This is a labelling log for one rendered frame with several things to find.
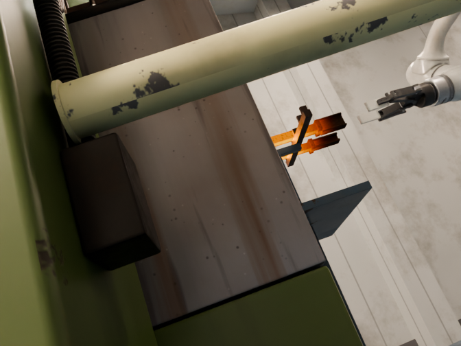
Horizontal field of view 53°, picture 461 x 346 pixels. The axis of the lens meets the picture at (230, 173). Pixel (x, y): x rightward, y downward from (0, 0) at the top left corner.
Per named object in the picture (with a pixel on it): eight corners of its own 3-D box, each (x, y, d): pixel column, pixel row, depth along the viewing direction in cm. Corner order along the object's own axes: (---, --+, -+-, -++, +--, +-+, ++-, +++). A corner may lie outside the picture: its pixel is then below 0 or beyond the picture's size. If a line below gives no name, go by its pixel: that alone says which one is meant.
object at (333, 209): (332, 235, 146) (329, 229, 146) (372, 187, 109) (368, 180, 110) (243, 267, 140) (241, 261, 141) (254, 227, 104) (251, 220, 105)
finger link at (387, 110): (407, 94, 145) (407, 96, 146) (374, 110, 147) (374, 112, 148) (414, 104, 143) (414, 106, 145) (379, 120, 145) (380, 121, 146)
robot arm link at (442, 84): (444, 108, 148) (428, 112, 147) (430, 85, 152) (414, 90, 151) (458, 91, 140) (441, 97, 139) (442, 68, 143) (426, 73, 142)
